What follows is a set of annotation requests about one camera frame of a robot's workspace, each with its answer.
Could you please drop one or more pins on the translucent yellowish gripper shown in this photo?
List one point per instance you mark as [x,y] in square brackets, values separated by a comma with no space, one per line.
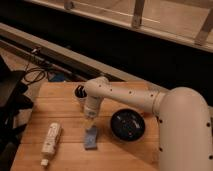
[89,118]

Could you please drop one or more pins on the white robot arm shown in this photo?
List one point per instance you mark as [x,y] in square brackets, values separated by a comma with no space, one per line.
[185,129]

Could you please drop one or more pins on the white cup with black inside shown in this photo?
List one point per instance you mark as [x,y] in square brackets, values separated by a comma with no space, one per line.
[80,95]

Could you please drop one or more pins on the black round bowl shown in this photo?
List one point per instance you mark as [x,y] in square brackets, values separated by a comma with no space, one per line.
[127,125]

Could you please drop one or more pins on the white plastic bottle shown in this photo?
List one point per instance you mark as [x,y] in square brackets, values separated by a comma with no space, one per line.
[50,143]

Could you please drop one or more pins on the blue object on floor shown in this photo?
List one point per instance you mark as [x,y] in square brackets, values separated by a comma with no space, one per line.
[57,78]

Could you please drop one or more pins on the black chair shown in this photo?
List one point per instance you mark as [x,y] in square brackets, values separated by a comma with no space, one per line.
[12,100]

